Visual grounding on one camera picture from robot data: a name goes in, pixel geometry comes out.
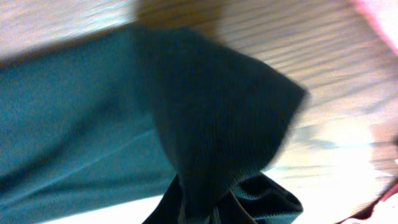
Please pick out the red printed t-shirt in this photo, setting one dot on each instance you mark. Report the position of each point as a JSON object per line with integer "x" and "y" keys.
{"x": 381, "y": 15}

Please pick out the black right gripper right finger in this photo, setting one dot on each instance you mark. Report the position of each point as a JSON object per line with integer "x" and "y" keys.
{"x": 232, "y": 209}

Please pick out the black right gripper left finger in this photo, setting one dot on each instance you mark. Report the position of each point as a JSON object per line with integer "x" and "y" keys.
{"x": 182, "y": 213}

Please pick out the black t-shirt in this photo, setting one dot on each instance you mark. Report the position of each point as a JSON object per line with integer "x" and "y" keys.
{"x": 138, "y": 113}

